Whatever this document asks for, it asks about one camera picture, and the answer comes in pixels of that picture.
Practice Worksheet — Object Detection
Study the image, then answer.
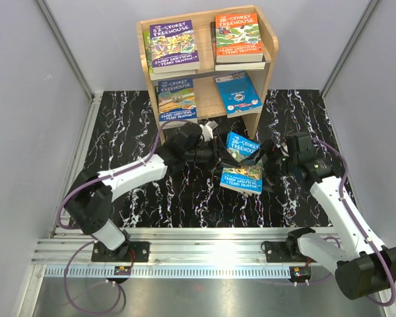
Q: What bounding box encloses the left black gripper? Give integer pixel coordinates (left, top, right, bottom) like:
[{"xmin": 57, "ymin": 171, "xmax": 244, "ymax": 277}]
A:
[{"xmin": 185, "ymin": 137, "xmax": 240, "ymax": 173}]

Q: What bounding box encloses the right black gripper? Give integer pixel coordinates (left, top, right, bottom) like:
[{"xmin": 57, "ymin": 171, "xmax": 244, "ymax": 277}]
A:
[{"xmin": 238, "ymin": 139, "xmax": 298, "ymax": 193}]

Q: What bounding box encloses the blue Storey Treehouse book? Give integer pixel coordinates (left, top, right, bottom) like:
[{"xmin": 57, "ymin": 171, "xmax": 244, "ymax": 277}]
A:
[{"xmin": 220, "ymin": 131, "xmax": 263, "ymax": 195}]

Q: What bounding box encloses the light blue paperback book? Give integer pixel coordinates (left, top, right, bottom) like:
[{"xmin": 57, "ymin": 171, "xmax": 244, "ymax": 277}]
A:
[{"xmin": 214, "ymin": 71, "xmax": 263, "ymax": 118}]

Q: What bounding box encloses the dark blue 91-Storey Treehouse book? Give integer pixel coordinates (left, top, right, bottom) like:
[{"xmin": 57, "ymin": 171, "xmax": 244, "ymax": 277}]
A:
[{"xmin": 157, "ymin": 78, "xmax": 197, "ymax": 123}]

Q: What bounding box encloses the green coin cover book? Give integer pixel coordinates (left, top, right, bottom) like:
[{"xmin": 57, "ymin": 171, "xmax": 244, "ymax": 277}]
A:
[{"xmin": 154, "ymin": 85, "xmax": 198, "ymax": 129}]

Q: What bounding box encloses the orange 78-Storey Treehouse book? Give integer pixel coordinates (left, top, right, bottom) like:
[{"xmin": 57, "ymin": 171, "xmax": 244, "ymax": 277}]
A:
[{"xmin": 215, "ymin": 13, "xmax": 264, "ymax": 63}]

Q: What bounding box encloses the purple 52-Storey Treehouse book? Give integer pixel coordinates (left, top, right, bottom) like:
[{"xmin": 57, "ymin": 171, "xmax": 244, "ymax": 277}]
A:
[{"xmin": 150, "ymin": 20, "xmax": 200, "ymax": 73}]

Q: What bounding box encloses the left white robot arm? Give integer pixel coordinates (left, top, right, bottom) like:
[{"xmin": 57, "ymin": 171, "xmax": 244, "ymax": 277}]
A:
[{"xmin": 61, "ymin": 121, "xmax": 239, "ymax": 262}]

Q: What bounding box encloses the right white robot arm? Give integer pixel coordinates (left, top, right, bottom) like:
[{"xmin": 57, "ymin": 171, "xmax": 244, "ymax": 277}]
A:
[{"xmin": 240, "ymin": 132, "xmax": 396, "ymax": 307}]

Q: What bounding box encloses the wooden two-tier shelf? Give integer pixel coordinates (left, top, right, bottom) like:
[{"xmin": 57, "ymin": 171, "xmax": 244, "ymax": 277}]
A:
[{"xmin": 137, "ymin": 5, "xmax": 279, "ymax": 139}]

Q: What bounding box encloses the black marble pattern mat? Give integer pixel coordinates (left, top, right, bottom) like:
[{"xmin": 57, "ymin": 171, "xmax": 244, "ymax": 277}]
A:
[{"xmin": 83, "ymin": 90, "xmax": 336, "ymax": 228}]

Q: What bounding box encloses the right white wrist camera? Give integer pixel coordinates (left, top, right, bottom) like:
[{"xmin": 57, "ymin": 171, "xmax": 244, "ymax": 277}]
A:
[{"xmin": 279, "ymin": 142, "xmax": 289, "ymax": 156}]

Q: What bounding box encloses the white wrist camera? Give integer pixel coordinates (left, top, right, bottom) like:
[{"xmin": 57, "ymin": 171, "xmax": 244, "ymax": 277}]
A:
[
  {"xmin": 199, "ymin": 121, "xmax": 218, "ymax": 142},
  {"xmin": 279, "ymin": 142, "xmax": 289, "ymax": 156}
]

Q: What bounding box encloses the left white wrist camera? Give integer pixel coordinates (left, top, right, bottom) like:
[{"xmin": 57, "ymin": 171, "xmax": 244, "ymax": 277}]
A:
[{"xmin": 199, "ymin": 121, "xmax": 218, "ymax": 142}]

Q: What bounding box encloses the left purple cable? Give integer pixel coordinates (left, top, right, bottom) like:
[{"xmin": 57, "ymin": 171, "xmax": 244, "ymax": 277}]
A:
[{"xmin": 58, "ymin": 119, "xmax": 189, "ymax": 313}]

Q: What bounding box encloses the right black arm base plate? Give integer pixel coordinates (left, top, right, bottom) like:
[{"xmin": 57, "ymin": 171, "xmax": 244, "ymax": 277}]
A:
[{"xmin": 261, "ymin": 238, "xmax": 323, "ymax": 263}]

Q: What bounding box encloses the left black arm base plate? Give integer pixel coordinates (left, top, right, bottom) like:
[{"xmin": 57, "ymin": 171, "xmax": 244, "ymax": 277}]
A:
[{"xmin": 91, "ymin": 241, "xmax": 150, "ymax": 263}]

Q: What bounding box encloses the aluminium rail frame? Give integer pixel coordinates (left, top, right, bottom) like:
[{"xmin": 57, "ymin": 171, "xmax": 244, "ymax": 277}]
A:
[{"xmin": 18, "ymin": 92, "xmax": 396, "ymax": 317}]

